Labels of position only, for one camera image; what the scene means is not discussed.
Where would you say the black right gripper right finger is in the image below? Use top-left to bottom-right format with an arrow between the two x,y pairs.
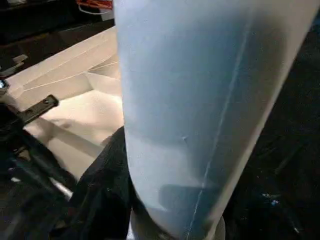
223,159 -> 320,240

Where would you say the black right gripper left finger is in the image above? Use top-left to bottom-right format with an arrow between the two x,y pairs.
49,125 -> 138,240

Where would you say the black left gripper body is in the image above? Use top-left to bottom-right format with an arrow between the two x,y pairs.
0,71 -> 76,201

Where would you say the white plastic table top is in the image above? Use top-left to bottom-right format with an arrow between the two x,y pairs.
4,24 -> 226,240

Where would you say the white plastic table leg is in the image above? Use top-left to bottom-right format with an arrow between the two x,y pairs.
111,0 -> 316,240

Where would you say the black plastic mat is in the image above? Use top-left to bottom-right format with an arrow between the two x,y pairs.
0,0 -> 320,240

